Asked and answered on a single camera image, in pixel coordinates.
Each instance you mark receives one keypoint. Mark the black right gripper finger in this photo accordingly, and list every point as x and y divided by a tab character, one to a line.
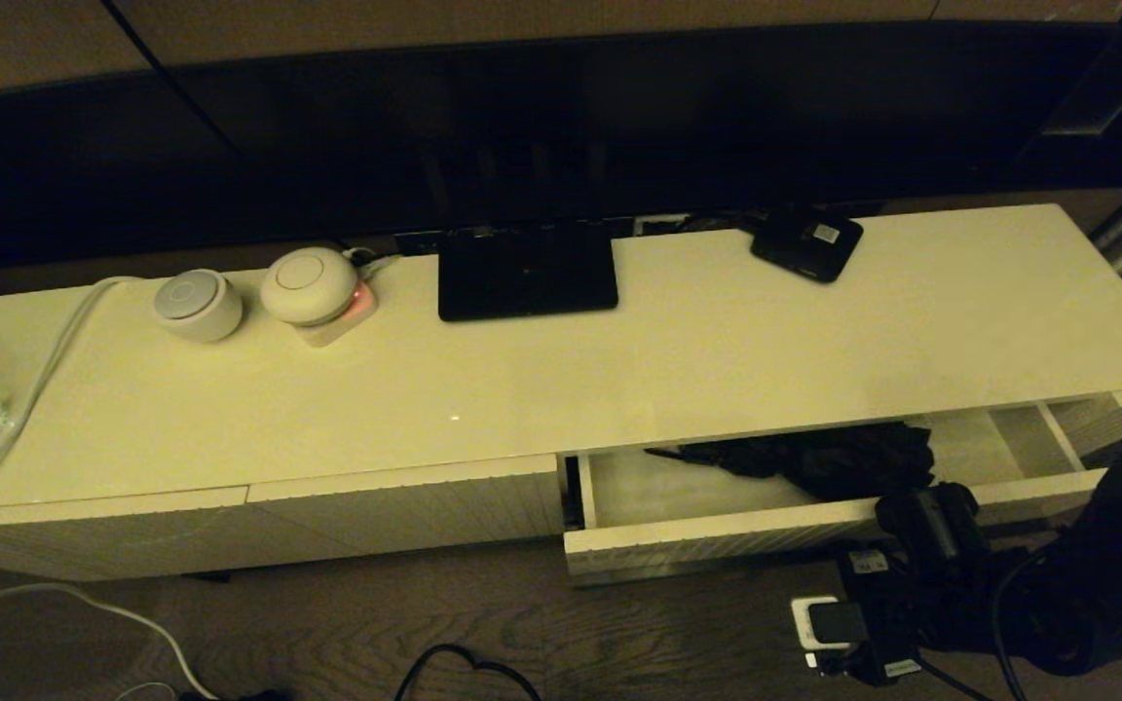
933	526

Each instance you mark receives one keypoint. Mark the white power strip red light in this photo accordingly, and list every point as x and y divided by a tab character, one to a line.
332	331

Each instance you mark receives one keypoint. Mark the black flat television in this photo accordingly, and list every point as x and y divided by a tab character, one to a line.
619	127

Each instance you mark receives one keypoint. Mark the black folding umbrella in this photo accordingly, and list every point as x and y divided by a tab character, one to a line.
834	462

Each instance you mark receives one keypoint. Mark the white speaker with grey top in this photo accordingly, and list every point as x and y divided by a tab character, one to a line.
196	307

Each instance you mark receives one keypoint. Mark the white ribbed pull-out drawer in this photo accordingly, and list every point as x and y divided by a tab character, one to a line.
619	487

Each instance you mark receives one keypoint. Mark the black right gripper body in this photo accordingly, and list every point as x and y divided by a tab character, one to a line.
941	623

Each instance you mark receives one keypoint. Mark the white TV cabinet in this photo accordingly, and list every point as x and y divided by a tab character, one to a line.
522	389

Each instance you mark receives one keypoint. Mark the black set-top box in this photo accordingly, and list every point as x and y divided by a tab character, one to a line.
804	243

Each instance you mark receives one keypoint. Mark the white curved cabinet front panel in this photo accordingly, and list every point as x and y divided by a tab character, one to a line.
93	535

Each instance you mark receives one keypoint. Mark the white dome-shaped device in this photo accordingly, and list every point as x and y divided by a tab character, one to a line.
308	282

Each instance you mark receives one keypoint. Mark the white wrist camera black mount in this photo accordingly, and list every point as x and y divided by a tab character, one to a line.
803	623

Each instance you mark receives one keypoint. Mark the black TV base plate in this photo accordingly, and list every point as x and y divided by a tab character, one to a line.
527	277

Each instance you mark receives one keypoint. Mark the dark cabinet with grey bar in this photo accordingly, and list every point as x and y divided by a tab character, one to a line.
1092	97

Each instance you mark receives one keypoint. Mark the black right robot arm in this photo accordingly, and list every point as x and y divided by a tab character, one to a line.
1106	565

